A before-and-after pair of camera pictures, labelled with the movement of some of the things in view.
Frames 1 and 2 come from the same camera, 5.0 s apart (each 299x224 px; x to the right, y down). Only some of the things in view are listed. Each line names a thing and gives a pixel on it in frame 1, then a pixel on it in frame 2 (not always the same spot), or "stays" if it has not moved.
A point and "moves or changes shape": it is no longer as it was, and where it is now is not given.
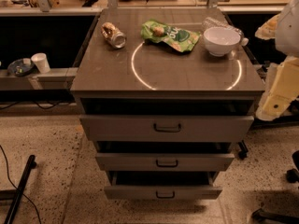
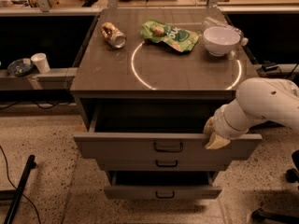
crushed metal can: (114, 36) stays
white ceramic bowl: (219, 40) stays
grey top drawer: (166, 119) moves or changes shape
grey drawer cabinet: (166, 93) stays
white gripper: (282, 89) to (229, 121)
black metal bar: (32, 163) stays
